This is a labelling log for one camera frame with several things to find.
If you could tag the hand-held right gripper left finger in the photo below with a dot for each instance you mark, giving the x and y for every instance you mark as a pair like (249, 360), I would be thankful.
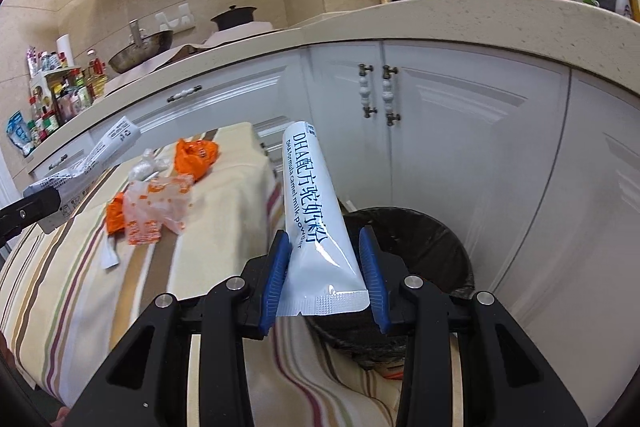
(277, 267)

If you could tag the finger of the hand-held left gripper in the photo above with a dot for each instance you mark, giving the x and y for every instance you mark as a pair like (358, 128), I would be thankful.
(30, 209)

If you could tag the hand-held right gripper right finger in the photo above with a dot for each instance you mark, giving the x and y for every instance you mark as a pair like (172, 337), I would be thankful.
(372, 267)

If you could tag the black trash bin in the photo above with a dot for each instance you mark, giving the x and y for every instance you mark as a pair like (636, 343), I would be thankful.
(425, 237)

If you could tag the white sachet blue print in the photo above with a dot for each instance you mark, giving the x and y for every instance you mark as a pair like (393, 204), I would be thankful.
(315, 217)

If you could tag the white sachet black print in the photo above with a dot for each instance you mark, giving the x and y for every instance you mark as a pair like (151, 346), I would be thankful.
(95, 162)

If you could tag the orange white printed plastic bag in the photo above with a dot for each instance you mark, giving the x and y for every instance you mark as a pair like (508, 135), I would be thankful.
(150, 207)

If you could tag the clear plastic wrap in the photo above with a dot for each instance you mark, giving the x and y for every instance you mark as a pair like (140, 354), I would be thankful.
(145, 167)

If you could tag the striped tablecloth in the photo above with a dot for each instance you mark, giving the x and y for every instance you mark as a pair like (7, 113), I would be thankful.
(225, 217)

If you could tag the blue snack packet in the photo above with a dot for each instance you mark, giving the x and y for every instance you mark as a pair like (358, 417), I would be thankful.
(19, 134)

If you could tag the small orange wrapper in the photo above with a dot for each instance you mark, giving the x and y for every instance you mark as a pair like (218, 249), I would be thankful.
(115, 214)

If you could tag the white paper strip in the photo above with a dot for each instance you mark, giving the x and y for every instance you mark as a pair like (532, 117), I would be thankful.
(110, 257)

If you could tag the cluster of condiment bottles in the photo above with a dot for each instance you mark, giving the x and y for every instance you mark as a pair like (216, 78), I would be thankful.
(65, 97)

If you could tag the paper towel roll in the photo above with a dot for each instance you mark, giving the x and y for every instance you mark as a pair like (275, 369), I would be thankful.
(65, 52)

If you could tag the steel wok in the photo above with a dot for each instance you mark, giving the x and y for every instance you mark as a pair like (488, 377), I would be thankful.
(140, 52)

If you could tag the beige stove cover cloth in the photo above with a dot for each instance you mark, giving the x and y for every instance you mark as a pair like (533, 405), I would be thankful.
(240, 34)

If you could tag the black lidded pot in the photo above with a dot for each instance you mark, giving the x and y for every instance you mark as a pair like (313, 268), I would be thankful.
(232, 17)

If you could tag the white wall holder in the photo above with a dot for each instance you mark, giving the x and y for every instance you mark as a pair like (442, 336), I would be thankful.
(175, 19)

